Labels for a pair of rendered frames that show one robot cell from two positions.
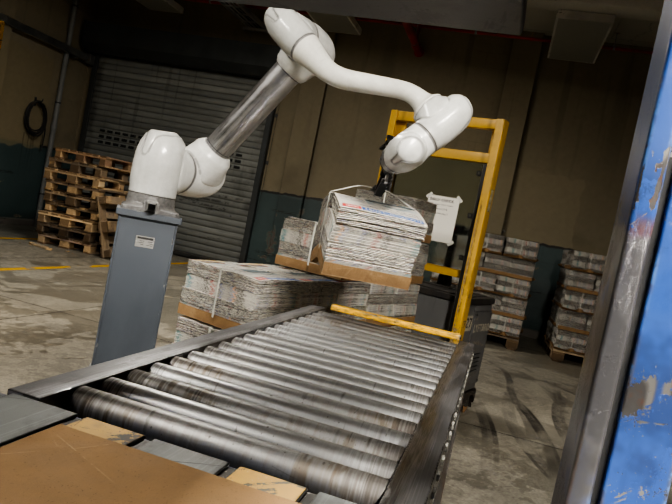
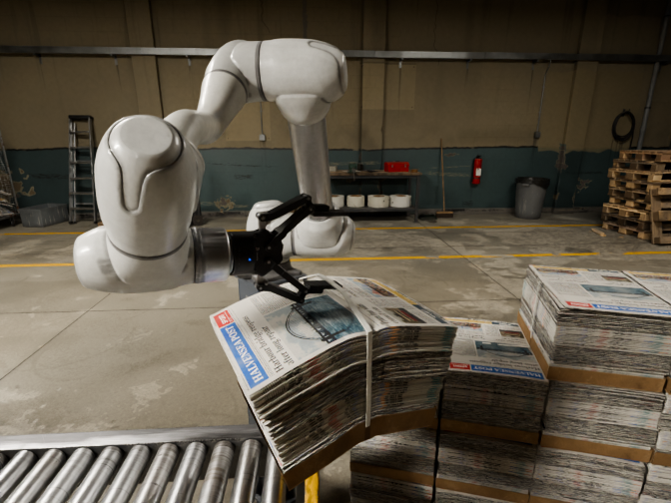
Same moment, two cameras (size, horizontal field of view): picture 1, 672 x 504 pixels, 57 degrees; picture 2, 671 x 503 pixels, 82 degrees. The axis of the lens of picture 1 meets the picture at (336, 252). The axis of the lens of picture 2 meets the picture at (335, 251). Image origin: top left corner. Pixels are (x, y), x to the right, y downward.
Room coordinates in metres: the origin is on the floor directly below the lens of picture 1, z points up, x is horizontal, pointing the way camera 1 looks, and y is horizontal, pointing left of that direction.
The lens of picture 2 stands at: (1.88, -0.76, 1.50)
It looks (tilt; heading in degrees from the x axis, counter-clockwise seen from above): 16 degrees down; 71
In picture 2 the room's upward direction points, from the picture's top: straight up
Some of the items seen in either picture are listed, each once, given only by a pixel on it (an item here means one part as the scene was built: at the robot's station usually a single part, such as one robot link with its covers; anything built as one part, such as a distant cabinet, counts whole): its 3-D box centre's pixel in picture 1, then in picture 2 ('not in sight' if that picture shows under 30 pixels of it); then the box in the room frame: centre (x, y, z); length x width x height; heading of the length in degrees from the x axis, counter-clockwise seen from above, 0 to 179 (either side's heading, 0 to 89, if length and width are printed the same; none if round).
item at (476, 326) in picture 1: (423, 342); not in sight; (4.16, -0.70, 0.40); 0.69 x 0.55 x 0.80; 58
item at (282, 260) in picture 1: (323, 267); (578, 344); (2.97, 0.04, 0.86); 0.38 x 0.29 x 0.04; 59
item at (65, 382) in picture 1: (231, 355); (40, 460); (1.44, 0.19, 0.74); 1.34 x 0.05 x 0.12; 165
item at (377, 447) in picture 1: (258, 422); not in sight; (0.93, 0.06, 0.77); 0.47 x 0.05 x 0.05; 75
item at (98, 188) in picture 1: (97, 202); (663, 193); (8.78, 3.45, 0.65); 1.33 x 0.94 x 1.30; 169
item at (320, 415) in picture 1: (273, 411); not in sight; (0.99, 0.05, 0.77); 0.47 x 0.05 x 0.05; 75
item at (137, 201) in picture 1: (150, 203); (265, 266); (2.07, 0.63, 1.03); 0.22 x 0.18 x 0.06; 19
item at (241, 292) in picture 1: (290, 360); (517, 450); (2.86, 0.11, 0.42); 1.17 x 0.39 x 0.83; 148
